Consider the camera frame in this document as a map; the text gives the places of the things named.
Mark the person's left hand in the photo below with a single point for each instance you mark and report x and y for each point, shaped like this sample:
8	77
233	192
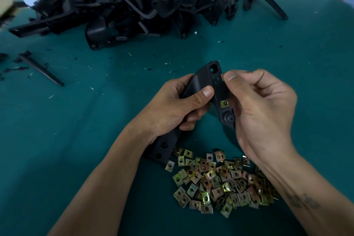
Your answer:
166	111

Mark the person's right hand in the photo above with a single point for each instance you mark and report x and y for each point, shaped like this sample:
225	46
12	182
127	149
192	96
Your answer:
265	117

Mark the pile of brass clip nuts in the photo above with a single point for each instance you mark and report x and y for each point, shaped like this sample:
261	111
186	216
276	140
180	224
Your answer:
221	183

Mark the pile of black plastic brackets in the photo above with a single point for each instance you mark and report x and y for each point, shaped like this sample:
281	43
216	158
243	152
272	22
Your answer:
138	6

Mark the person's right forearm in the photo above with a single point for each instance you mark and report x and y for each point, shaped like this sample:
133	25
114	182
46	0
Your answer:
315	194

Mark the person's left forearm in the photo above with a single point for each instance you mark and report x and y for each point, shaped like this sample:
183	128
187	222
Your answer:
99	194

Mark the green table cloth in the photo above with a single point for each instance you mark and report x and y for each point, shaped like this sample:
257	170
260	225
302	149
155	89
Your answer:
66	133

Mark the thin black plastic strip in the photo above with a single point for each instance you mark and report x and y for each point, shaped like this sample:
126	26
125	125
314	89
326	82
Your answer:
41	69

